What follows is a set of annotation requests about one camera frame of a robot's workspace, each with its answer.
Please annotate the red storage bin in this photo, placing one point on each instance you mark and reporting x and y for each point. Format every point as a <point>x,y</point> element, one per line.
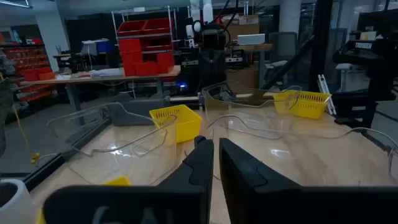
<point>132,28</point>
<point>164,62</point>
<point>158,25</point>
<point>140,68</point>
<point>130,45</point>

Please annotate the wooden desk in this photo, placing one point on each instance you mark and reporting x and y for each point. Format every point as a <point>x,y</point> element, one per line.
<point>252,47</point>

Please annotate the ceiling light fixture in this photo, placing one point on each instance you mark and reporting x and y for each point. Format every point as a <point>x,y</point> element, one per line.
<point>15,3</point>

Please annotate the brown cardboard box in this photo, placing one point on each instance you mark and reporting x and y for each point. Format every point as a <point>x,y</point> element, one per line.
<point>245,29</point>

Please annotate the white slotted rack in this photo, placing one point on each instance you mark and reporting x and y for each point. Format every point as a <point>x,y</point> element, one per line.
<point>326,93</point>

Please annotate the black background robot station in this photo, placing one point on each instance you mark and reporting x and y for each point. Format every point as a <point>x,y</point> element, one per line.
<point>373,53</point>

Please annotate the clear plastic storage bin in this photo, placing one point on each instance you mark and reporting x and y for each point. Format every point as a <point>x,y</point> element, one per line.
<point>124,161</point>
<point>311,155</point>
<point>236,105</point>

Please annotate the yellow perforated plastic basket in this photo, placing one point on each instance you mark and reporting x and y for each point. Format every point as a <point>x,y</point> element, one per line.
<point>308,107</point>
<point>186,124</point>
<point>119,181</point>

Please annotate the white plastic sheet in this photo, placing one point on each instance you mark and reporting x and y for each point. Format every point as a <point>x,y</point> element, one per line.
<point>105,72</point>

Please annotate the grey plastic storage bin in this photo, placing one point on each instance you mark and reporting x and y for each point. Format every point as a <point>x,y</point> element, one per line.
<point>133,112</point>

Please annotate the black computer tower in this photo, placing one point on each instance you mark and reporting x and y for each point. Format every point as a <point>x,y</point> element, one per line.
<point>189,71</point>

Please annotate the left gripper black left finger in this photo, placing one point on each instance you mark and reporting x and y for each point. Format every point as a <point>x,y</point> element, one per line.
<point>199,168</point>

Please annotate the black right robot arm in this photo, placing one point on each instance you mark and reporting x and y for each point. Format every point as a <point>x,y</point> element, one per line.
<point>214,40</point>

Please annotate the blue plastic container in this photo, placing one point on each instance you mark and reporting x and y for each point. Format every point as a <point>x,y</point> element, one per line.
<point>104,46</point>

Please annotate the wooden workbench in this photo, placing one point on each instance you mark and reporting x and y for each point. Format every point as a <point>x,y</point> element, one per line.
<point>93,78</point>

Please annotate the red drawer parts shelf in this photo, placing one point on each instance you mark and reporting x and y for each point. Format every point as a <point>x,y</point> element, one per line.
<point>29,59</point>

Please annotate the white plastic container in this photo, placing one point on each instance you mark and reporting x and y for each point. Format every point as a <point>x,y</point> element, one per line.
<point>88,48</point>

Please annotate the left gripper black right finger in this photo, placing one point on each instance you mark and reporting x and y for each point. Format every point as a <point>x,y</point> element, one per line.
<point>239,171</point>

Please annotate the white plant pot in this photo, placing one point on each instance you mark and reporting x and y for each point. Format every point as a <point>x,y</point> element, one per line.
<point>15,205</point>

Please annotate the white rectangular box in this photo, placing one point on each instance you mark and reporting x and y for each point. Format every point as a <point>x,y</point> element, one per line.
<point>251,39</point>

